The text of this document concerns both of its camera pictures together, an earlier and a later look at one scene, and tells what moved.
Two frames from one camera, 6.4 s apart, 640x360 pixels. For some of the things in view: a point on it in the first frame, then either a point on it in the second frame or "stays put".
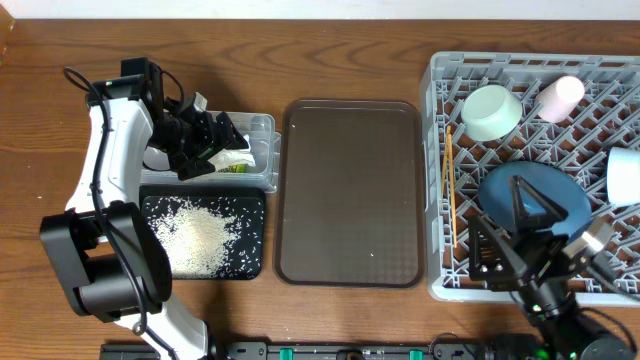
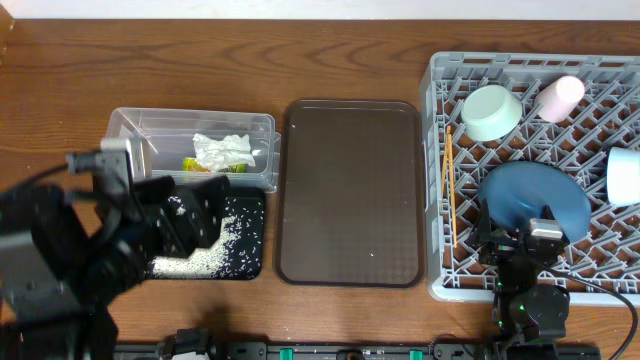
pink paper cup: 558,99 stays put
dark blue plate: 554,185 stays put
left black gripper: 211,142 → 198,231
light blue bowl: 623,176 stays put
